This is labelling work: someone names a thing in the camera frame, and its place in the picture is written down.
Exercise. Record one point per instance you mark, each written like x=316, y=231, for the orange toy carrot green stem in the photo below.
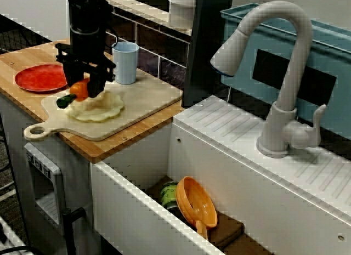
x=78, y=90

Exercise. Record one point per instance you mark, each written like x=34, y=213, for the cream flower-shaped plate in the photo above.
x=104, y=109

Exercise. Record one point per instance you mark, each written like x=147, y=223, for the light blue plastic cup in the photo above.
x=125, y=65

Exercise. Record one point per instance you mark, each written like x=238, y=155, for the grey toy faucet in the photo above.
x=297, y=60

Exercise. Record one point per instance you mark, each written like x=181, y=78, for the black tape patch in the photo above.
x=274, y=71

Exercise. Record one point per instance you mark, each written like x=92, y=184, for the white round container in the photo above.
x=181, y=11

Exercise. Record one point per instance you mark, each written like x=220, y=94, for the black upright post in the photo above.
x=205, y=46

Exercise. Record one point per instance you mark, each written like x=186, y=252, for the red round plate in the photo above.
x=38, y=78

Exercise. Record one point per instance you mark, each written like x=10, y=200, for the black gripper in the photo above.
x=87, y=49

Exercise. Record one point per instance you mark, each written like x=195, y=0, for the white toy sink basin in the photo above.
x=219, y=134

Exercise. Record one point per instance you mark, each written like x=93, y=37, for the teal plastic bin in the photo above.
x=334, y=60

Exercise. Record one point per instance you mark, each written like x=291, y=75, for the orange toy strainer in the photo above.
x=196, y=203

